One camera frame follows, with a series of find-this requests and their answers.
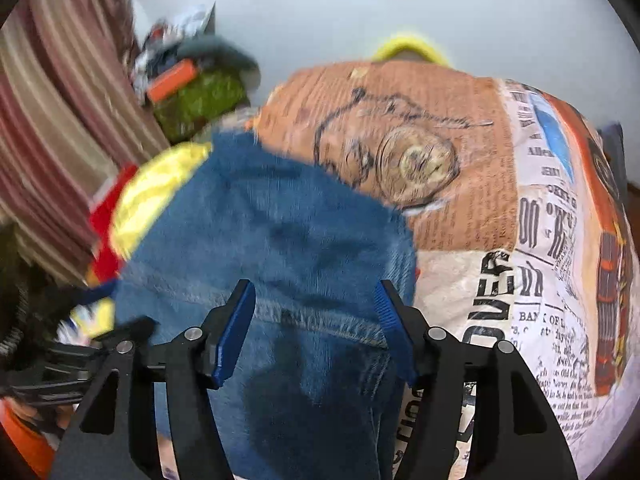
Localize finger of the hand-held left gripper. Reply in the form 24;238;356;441
0;362;101;407
50;316;157;366

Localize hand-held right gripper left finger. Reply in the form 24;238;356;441
47;279;257;480

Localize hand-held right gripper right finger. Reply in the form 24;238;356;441
374;280;581;480

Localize blue denim jeans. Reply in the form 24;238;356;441
114;132;418;480

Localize person's left forearm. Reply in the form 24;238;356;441
0;400;57;478

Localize red garment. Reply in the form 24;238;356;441
85;164;138;286

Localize yellow garment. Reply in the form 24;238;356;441
70;141;213;338

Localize printed blanket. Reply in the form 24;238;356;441
247;60;636;480

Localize striped curtain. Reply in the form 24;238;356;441
0;0;171;286

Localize green cloth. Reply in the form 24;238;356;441
152;67;248;143

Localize orange box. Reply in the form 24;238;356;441
146;58;198;103

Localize blue grey bag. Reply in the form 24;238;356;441
597;122;626;196

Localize grey cloth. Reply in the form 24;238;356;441
177;35;261;86

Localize yellow rounded object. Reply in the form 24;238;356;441
371;32;453;67

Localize white printed bag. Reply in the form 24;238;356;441
132;2;217;68

